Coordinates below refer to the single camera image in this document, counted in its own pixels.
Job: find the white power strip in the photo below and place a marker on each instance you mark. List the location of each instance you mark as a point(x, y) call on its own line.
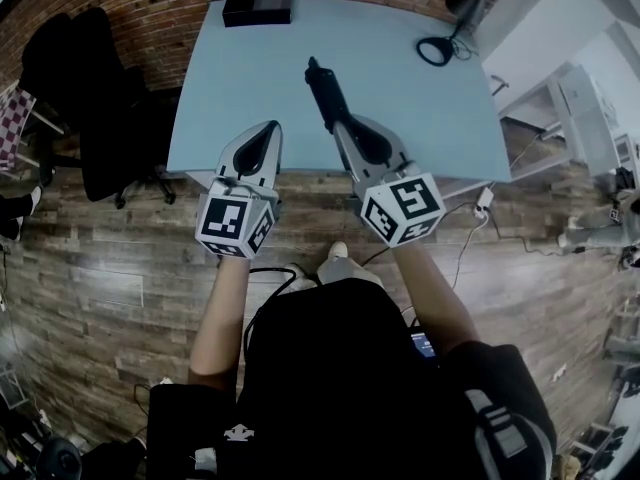
point(483, 202)

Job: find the black office chair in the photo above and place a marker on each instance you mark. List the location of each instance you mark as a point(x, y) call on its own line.
point(90, 93)

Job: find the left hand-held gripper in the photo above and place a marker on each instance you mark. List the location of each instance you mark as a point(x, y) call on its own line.
point(225, 218)

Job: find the white desk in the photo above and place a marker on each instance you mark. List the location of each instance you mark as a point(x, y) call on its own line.
point(550, 28)

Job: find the person's left forearm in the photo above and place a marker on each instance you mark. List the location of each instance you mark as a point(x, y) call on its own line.
point(220, 318)

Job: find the black device with screen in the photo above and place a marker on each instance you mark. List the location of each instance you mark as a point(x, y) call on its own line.
point(424, 347)

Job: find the person's right forearm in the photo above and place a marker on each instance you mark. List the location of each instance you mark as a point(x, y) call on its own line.
point(435, 293)

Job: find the black box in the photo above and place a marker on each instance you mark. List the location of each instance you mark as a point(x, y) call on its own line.
point(257, 5)

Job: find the person's black shirt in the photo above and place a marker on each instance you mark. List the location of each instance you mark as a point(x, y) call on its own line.
point(350, 393)

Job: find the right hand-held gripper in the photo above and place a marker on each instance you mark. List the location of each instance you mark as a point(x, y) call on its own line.
point(410, 200)

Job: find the person's white shoe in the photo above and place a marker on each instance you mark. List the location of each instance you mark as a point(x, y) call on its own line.
point(337, 250)
point(300, 278)

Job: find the checkered cloth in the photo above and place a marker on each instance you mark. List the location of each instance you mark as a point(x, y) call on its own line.
point(15, 123)

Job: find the black calculator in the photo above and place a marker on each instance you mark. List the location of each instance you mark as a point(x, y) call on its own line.
point(327, 93)

